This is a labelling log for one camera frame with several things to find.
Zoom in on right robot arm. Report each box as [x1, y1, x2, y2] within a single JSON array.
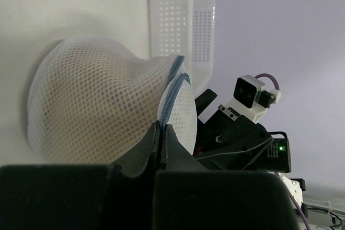
[[194, 87, 306, 208]]

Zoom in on white mesh laundry bag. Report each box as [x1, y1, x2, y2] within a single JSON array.
[[27, 37, 197, 164]]

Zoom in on white plastic basket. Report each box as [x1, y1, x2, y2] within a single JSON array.
[[148, 0, 216, 96]]

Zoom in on aluminium rail frame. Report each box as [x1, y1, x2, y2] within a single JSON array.
[[300, 201, 344, 229]]

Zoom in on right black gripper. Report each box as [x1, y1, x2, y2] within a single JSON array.
[[194, 105, 273, 171]]

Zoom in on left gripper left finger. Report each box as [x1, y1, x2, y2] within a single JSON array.
[[1, 122, 160, 229]]

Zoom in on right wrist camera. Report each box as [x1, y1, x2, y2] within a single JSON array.
[[225, 73, 281, 123]]

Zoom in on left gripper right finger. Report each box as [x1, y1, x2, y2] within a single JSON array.
[[153, 125, 298, 229]]

